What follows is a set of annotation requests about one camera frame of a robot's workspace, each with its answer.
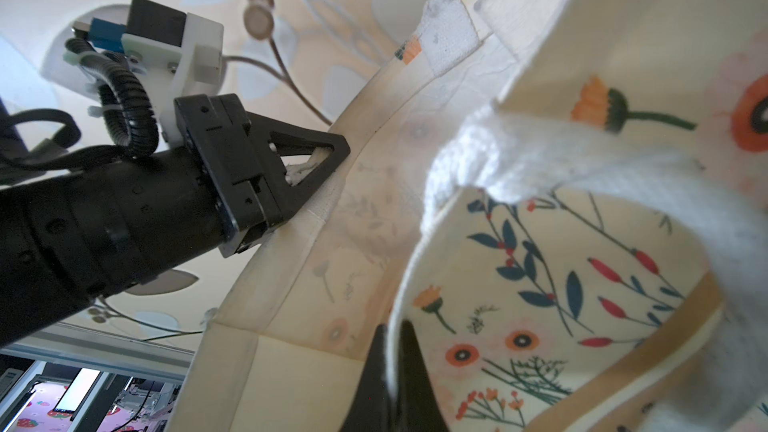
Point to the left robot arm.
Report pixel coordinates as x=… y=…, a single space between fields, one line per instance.
x=68 y=240

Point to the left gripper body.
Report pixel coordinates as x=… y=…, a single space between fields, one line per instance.
x=222 y=136

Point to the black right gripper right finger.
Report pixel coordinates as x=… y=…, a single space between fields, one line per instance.
x=416 y=407

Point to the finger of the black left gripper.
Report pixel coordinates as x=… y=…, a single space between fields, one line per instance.
x=294 y=162

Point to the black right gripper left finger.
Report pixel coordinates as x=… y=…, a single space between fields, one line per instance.
x=374 y=406

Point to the cream floral tote bag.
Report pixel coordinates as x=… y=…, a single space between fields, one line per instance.
x=568 y=201

